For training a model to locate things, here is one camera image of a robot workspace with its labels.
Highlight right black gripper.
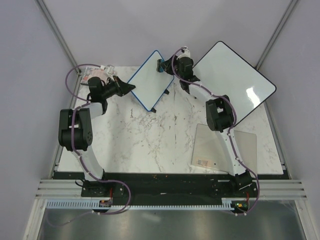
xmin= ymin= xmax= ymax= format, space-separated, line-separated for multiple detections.
xmin=158 ymin=55 xmax=182 ymax=80

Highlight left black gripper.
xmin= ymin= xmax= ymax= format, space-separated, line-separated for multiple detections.
xmin=102 ymin=76 xmax=137 ymax=100

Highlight blue framed small whiteboard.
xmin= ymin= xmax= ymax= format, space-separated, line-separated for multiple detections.
xmin=127 ymin=50 xmax=175 ymax=113

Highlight blue whiteboard eraser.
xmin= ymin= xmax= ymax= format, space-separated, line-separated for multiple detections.
xmin=156 ymin=58 xmax=164 ymax=73

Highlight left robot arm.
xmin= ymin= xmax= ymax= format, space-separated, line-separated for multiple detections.
xmin=58 ymin=75 xmax=136 ymax=197

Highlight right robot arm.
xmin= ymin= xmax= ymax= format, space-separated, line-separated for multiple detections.
xmin=156 ymin=55 xmax=253 ymax=197

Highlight black framed large whiteboard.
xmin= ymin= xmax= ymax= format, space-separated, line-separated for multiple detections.
xmin=193 ymin=41 xmax=277 ymax=124

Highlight floral patterned notebook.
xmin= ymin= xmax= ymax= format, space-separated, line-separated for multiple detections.
xmin=80 ymin=66 xmax=114 ymax=85

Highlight grey flat tablet board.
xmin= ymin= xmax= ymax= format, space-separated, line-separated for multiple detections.
xmin=191 ymin=124 xmax=258 ymax=173

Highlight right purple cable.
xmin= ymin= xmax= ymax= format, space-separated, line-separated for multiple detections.
xmin=171 ymin=46 xmax=261 ymax=217

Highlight purple cable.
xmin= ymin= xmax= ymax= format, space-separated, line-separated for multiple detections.
xmin=46 ymin=64 xmax=133 ymax=227
xmin=171 ymin=46 xmax=261 ymax=217

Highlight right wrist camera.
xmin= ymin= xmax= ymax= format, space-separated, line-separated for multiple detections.
xmin=177 ymin=46 xmax=191 ymax=59

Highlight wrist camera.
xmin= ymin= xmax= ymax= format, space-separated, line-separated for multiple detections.
xmin=100 ymin=64 xmax=117 ymax=76
xmin=177 ymin=46 xmax=191 ymax=59

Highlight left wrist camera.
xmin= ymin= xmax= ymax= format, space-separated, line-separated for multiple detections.
xmin=100 ymin=64 xmax=117 ymax=76

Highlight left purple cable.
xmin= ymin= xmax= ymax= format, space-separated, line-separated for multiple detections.
xmin=46 ymin=64 xmax=133 ymax=227

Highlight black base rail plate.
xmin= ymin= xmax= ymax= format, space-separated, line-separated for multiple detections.
xmin=53 ymin=172 xmax=289 ymax=199

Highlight white slotted cable duct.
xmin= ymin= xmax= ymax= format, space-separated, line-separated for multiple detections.
xmin=46 ymin=199 xmax=235 ymax=211

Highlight aluminium frame rail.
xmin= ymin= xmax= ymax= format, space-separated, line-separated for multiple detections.
xmin=35 ymin=179 xmax=307 ymax=200

